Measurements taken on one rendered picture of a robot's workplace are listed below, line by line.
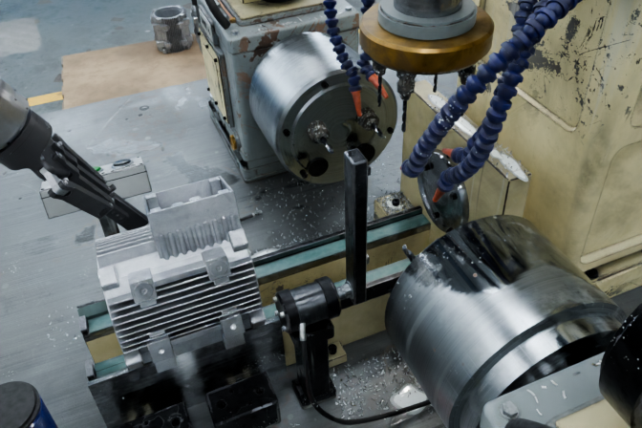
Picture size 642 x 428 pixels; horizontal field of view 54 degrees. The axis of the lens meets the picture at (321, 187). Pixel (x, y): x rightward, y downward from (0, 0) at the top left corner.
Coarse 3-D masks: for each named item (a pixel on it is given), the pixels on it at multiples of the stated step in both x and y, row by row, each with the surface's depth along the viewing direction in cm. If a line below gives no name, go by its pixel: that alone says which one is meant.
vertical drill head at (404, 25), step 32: (384, 0) 84; (416, 0) 78; (448, 0) 78; (384, 32) 82; (416, 32) 79; (448, 32) 79; (480, 32) 81; (384, 64) 82; (416, 64) 79; (448, 64) 79
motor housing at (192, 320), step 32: (96, 256) 84; (128, 256) 85; (192, 256) 86; (128, 288) 83; (160, 288) 83; (192, 288) 85; (224, 288) 86; (256, 288) 88; (128, 320) 82; (160, 320) 84; (192, 320) 84; (128, 352) 83
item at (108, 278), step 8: (232, 232) 87; (240, 232) 87; (232, 240) 86; (240, 240) 86; (232, 248) 87; (240, 248) 87; (104, 272) 82; (112, 272) 82; (104, 280) 81; (112, 280) 81; (104, 288) 82; (112, 288) 82; (248, 312) 90; (256, 312) 90; (264, 312) 90; (256, 320) 90; (264, 320) 90; (136, 352) 86; (128, 360) 85; (136, 360) 85; (128, 368) 86
